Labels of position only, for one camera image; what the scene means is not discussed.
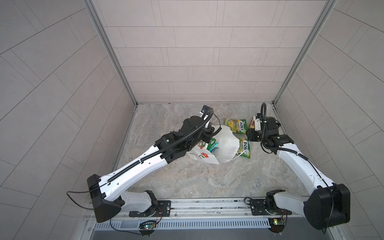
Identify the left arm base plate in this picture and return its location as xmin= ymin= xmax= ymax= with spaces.
xmin=129 ymin=200 xmax=172 ymax=218

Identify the orange Fox's candy packet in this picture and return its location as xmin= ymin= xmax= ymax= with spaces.
xmin=248 ymin=116 xmax=256 ymax=129

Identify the aluminium mounting rail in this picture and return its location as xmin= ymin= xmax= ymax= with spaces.
xmin=85 ymin=198 xmax=301 ymax=221

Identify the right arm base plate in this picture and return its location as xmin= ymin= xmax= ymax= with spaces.
xmin=245 ymin=198 xmax=293 ymax=216

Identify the white floral paper bag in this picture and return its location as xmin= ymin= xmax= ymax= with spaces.
xmin=187 ymin=126 xmax=240 ymax=165

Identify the white slotted cable duct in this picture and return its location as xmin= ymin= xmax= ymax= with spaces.
xmin=94 ymin=218 xmax=271 ymax=231

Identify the circuit board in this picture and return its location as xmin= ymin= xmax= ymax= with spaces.
xmin=139 ymin=220 xmax=157 ymax=231
xmin=268 ymin=219 xmax=286 ymax=234

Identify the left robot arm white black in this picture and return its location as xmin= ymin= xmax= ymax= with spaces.
xmin=87 ymin=113 xmax=215 ymax=223

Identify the teal snack packet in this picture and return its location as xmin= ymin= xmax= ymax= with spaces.
xmin=207 ymin=139 xmax=219 ymax=153

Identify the right circuit board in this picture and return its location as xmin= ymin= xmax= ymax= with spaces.
xmin=268 ymin=219 xmax=286 ymax=234

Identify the green Fox's candy packet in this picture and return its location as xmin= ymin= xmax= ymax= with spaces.
xmin=224 ymin=119 xmax=248 ymax=135
xmin=238 ymin=138 xmax=251 ymax=159

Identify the left black cable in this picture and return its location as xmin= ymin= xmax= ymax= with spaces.
xmin=66 ymin=187 xmax=100 ymax=211

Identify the left circuit board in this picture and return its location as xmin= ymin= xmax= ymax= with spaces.
xmin=139 ymin=220 xmax=157 ymax=231

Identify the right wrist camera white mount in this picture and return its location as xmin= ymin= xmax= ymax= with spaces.
xmin=252 ymin=114 xmax=261 ymax=131

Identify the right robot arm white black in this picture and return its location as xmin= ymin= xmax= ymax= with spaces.
xmin=247 ymin=114 xmax=351 ymax=230

